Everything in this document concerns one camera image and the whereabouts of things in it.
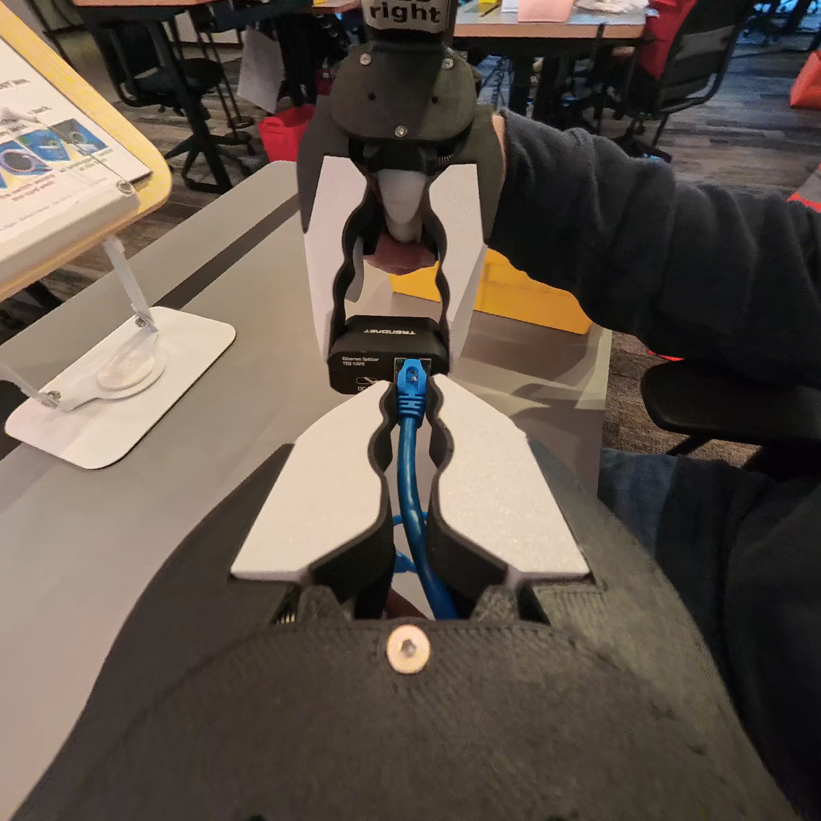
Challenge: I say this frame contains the wooden desk with black legs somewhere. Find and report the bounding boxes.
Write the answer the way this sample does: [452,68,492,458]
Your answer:
[449,0,647,123]

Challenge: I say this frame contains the red storage bin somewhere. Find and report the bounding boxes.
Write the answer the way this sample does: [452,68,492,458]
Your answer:
[258,106,316,163]

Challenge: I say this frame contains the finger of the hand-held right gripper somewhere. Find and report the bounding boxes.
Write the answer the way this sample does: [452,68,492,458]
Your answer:
[425,163,490,374]
[305,154,381,360]

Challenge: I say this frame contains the person's dark jacket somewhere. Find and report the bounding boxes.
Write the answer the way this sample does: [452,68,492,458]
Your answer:
[654,468,821,821]

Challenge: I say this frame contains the blue ethernet cable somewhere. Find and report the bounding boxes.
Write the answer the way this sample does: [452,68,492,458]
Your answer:
[388,358,460,622]

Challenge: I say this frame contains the large yellow plastic bin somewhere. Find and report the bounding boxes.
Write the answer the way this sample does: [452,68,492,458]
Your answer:
[390,247,594,336]

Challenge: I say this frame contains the black ethernet splitter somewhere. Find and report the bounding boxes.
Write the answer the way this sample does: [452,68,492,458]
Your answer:
[327,314,450,395]

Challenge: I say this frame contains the person's right hand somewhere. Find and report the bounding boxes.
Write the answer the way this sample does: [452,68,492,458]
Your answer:
[374,232,438,275]

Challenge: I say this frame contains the person's blue jeans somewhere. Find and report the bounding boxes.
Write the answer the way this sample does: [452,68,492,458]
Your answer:
[598,448,738,578]

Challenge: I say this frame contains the black chair armrest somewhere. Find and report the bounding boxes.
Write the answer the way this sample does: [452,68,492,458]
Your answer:
[641,359,821,475]

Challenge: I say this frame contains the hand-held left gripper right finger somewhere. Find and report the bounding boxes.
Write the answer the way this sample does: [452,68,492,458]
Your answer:
[425,377,591,607]

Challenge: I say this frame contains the orange bag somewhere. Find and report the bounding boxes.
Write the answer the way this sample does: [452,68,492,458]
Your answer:
[789,51,821,110]

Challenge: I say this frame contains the black office chair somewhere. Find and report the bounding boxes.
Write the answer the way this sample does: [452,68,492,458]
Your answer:
[616,0,758,161]
[96,22,257,193]

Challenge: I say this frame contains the white hanging paper sheet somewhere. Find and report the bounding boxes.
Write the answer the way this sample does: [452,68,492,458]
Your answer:
[237,29,286,115]

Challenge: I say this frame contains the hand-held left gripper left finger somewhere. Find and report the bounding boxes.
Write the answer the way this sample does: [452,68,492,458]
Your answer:
[230,378,395,607]

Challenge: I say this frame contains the person's right forearm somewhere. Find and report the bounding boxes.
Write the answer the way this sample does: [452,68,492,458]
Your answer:
[489,108,821,389]

